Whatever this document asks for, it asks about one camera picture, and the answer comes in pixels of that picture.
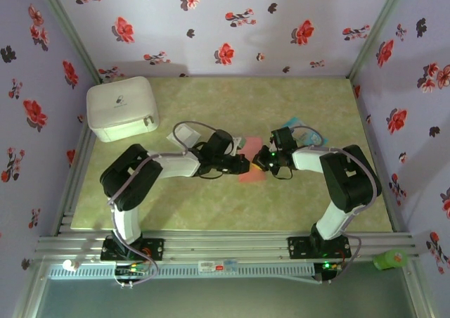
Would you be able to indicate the white zippered storage case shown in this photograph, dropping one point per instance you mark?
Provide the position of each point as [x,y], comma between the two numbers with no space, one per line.
[119,103]

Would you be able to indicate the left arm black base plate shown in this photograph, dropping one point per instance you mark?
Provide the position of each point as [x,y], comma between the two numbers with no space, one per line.
[154,249]

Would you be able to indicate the small circuit board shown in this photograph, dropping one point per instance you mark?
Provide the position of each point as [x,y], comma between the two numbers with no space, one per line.
[131,269]
[327,267]

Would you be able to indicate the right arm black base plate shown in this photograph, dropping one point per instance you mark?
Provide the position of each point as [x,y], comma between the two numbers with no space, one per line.
[299,247]

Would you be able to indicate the clear square plastic packet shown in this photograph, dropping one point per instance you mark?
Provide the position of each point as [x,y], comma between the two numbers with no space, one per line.
[184,133]

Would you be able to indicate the pink paper sheet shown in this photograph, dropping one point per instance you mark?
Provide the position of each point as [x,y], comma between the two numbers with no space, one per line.
[251,145]

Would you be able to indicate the aluminium frame post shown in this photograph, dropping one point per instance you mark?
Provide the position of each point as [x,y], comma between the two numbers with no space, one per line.
[378,26]
[67,26]

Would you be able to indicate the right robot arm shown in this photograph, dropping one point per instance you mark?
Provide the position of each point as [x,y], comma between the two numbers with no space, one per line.
[351,181]

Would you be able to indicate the blue snack sachet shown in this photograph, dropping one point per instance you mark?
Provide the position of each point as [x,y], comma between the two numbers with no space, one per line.
[318,140]

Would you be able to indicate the green cup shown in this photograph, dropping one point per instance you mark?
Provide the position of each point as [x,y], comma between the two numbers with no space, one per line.
[390,260]

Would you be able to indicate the aluminium mounting rail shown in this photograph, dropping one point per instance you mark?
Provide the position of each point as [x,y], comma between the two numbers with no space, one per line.
[228,242]

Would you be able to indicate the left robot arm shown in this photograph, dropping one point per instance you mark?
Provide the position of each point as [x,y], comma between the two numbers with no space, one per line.
[130,177]

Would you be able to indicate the white label sticker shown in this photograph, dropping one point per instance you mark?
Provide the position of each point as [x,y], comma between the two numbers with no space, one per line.
[218,267]

